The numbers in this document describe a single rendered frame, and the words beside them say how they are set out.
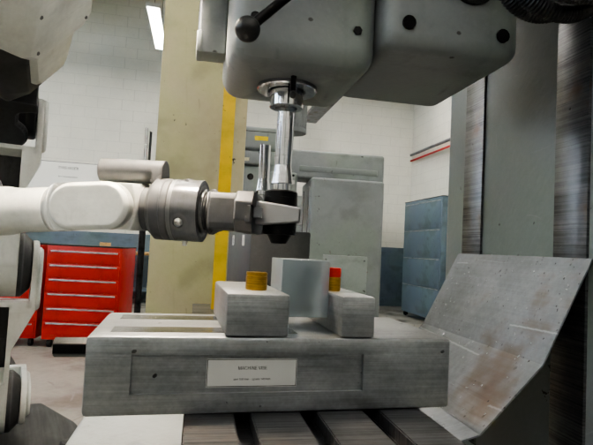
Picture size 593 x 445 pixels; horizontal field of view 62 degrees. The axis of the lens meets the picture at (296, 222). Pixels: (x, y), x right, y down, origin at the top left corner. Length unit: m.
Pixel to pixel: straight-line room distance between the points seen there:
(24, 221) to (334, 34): 0.50
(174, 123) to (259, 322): 2.06
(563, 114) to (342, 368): 0.47
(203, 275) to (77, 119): 7.99
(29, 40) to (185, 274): 1.59
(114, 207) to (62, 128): 9.52
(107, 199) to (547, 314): 0.59
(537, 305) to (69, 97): 9.91
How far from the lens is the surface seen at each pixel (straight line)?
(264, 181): 1.10
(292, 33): 0.66
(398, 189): 10.58
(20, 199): 0.80
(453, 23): 0.71
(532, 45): 0.88
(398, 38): 0.68
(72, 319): 5.38
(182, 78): 2.54
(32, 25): 1.01
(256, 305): 0.47
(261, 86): 0.72
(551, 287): 0.74
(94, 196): 0.71
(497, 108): 0.93
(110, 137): 10.02
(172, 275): 2.42
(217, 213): 0.67
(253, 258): 0.94
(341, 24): 0.68
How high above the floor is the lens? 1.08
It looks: 3 degrees up
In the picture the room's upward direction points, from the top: 3 degrees clockwise
